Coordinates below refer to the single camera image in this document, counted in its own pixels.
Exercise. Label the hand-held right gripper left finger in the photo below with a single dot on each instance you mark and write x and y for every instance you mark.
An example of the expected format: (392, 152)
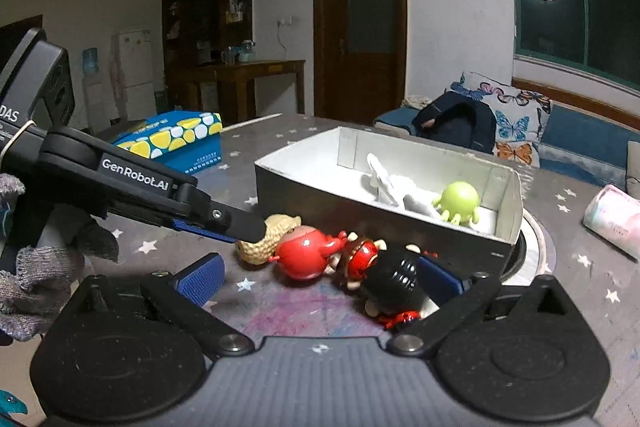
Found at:
(202, 281)

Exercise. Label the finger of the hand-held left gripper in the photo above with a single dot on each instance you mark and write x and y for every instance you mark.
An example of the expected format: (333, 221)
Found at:
(135, 172)

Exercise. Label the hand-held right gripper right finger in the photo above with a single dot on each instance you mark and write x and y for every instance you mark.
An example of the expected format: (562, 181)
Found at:
(442, 282)

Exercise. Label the black ribbed toy figure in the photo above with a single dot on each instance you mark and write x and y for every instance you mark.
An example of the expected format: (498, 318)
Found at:
(395, 284)

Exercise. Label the beige knitted peanut toy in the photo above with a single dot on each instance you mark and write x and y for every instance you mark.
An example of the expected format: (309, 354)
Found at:
(267, 239)

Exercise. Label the white cardboard box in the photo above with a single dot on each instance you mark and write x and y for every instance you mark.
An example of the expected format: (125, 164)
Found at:
(320, 197)

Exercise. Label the person's left hand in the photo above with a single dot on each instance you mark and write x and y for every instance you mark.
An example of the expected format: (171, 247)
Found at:
(37, 292)

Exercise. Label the blue yellow tissue box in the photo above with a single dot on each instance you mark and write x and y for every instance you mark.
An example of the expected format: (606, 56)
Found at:
(172, 139)

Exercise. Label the water dispenser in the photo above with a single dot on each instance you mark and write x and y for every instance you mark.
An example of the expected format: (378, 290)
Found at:
(92, 82)

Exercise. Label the green round toy figure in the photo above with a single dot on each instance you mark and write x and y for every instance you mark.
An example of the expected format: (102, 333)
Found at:
(457, 202)

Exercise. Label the red masked toy figure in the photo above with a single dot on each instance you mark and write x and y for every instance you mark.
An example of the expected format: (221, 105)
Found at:
(361, 257)

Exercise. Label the white refrigerator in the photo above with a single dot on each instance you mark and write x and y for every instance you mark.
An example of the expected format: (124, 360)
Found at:
(134, 67)

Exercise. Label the red round toy figure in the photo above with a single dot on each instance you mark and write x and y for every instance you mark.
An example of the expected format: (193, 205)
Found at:
(300, 254)

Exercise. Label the white toy figure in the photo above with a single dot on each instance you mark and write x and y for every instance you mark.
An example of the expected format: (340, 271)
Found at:
(382, 182)

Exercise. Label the dark wooden desk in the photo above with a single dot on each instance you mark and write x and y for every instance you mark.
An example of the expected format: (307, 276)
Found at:
(245, 79)

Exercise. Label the dark blue backpack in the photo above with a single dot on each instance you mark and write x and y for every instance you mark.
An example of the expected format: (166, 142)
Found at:
(457, 122)

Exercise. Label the butterfly print pillow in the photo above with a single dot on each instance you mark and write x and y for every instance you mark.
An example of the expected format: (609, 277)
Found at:
(507, 122)

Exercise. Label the pink wrapped tissue roll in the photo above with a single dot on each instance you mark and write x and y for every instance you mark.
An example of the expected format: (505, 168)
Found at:
(614, 218)

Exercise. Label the wooden sofa blue cushions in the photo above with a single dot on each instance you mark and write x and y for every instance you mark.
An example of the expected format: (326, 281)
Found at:
(582, 137)

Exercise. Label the teal toy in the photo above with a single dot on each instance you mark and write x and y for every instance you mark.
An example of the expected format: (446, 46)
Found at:
(11, 404)

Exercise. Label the dark wooden door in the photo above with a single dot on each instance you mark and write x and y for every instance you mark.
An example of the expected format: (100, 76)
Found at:
(362, 14)

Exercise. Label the dark window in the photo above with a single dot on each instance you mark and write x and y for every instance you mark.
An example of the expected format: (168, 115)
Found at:
(575, 17)

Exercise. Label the dark wooden wall cabinet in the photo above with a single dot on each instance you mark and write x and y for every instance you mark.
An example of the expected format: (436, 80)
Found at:
(210, 12)

